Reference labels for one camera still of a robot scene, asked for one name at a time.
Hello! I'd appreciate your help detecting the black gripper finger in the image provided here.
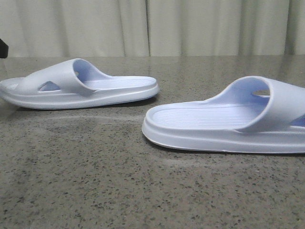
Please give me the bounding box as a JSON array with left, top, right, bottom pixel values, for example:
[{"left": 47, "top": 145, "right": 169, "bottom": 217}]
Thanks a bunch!
[{"left": 0, "top": 39, "right": 9, "bottom": 59}]

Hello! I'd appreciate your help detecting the light blue slipper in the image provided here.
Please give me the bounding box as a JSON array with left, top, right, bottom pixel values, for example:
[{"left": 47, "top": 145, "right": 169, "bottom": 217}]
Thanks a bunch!
[
  {"left": 0, "top": 59, "right": 159, "bottom": 110},
  {"left": 142, "top": 76, "right": 305, "bottom": 154}
]

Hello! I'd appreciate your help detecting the beige curtain backdrop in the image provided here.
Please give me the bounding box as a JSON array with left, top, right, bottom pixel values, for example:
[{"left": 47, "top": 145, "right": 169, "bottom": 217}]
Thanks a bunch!
[{"left": 0, "top": 0, "right": 305, "bottom": 57}]

